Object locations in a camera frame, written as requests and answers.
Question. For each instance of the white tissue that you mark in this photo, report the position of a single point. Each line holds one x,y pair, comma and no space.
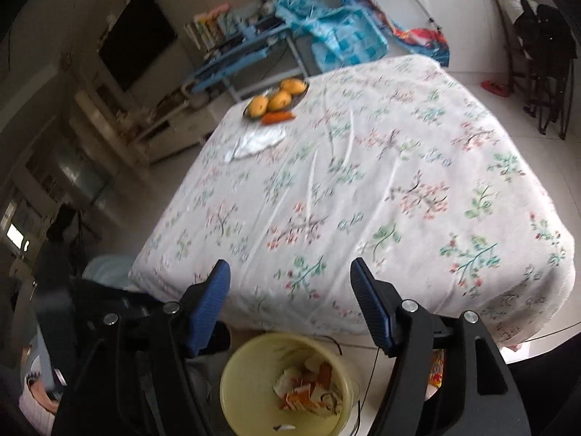
290,379

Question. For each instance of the light blue chair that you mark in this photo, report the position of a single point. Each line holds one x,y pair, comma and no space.
109,272

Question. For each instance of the yellow plastic basin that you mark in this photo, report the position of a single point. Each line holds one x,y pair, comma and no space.
245,372

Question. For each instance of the white television cabinet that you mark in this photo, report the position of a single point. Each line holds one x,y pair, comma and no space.
177,127

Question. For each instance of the colourful printed bag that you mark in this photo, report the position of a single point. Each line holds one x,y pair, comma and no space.
422,41

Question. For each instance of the yellow mango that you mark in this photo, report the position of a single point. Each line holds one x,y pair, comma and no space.
293,85
256,104
279,100

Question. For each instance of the blue checked plastic bag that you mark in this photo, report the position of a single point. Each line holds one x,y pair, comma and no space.
345,41

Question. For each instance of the dark woven fruit basket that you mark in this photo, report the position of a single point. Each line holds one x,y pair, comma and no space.
299,95

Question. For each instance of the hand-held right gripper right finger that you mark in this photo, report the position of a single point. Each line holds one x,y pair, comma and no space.
370,304

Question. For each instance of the row of books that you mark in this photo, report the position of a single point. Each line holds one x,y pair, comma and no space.
209,27

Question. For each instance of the black television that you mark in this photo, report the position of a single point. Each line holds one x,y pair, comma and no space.
136,41

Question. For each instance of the small orange peel piece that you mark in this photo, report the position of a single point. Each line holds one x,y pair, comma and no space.
277,118

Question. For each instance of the floral tablecloth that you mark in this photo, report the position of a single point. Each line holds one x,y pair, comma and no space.
363,168

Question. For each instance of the red yellow patterned cloth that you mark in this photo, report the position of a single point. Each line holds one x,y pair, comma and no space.
435,368

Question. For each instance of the blue study desk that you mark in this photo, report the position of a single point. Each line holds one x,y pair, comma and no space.
236,59

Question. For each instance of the wooden chair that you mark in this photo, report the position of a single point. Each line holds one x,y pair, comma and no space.
499,13

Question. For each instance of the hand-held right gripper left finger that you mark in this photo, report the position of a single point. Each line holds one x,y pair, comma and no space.
206,309

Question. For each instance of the white plastic bag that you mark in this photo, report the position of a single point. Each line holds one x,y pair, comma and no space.
258,141

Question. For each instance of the red slipper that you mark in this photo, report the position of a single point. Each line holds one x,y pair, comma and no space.
494,87

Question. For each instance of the black folding chair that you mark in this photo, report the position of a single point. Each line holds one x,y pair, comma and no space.
544,41

